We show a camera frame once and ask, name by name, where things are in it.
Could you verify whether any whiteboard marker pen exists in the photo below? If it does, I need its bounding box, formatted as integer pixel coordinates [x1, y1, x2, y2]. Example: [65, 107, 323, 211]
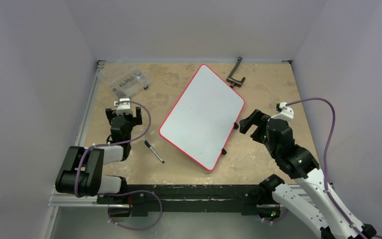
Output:
[144, 140, 165, 163]

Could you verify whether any red-framed whiteboard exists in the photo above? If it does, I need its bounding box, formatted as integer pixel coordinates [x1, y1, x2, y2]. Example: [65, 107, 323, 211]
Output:
[159, 64, 245, 171]

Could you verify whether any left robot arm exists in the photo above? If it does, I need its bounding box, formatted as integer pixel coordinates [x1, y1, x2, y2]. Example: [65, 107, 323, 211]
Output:
[55, 107, 142, 204]

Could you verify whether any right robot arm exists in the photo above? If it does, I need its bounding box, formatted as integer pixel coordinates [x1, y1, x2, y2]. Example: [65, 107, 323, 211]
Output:
[239, 110, 377, 239]

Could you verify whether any clear plastic screw box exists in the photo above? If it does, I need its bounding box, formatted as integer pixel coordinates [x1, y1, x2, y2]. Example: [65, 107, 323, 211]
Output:
[101, 64, 151, 98]

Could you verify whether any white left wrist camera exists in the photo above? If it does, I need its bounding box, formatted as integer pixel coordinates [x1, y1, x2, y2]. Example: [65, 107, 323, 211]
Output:
[114, 98, 132, 115]

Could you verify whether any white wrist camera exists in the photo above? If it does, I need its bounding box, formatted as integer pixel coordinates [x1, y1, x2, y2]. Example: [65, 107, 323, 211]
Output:
[114, 98, 132, 115]
[272, 102, 294, 121]

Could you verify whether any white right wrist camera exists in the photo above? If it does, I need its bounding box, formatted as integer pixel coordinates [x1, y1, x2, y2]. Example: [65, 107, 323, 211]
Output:
[272, 102, 294, 121]

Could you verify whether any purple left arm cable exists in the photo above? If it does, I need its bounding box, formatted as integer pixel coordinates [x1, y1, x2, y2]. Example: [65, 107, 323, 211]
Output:
[74, 100, 152, 199]

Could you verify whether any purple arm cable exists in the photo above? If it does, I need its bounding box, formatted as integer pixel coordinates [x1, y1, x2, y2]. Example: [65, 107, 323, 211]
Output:
[285, 97, 382, 239]
[74, 100, 152, 199]

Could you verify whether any dark metal L bracket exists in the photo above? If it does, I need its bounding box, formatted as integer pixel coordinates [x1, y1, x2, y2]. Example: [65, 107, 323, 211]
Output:
[226, 56, 246, 89]

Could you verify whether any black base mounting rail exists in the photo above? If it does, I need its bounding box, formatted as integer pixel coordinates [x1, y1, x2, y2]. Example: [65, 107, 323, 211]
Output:
[96, 184, 279, 219]

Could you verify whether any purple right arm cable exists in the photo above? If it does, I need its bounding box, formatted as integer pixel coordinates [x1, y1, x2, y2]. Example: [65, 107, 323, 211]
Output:
[285, 97, 382, 239]

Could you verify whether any aluminium frame rail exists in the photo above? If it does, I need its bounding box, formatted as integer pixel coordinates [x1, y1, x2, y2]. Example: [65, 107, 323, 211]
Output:
[48, 188, 129, 208]

